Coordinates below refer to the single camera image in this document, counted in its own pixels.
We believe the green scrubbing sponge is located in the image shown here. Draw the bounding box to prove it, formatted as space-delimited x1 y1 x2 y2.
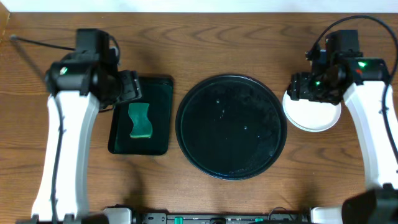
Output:
128 103 153 139

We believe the white plate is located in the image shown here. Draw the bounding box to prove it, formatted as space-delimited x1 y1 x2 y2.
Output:
282 91 341 133

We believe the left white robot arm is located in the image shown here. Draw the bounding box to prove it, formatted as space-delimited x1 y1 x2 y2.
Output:
26 55 142 223

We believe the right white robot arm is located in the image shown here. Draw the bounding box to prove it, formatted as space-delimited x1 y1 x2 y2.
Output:
282 58 397 223

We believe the black rectangular tray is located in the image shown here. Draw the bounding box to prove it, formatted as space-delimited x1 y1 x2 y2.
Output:
108 76 174 156

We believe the black round tray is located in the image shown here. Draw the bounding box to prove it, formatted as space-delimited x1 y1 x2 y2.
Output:
175 73 287 180

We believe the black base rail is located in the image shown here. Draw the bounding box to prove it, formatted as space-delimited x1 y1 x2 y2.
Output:
131 207 312 224

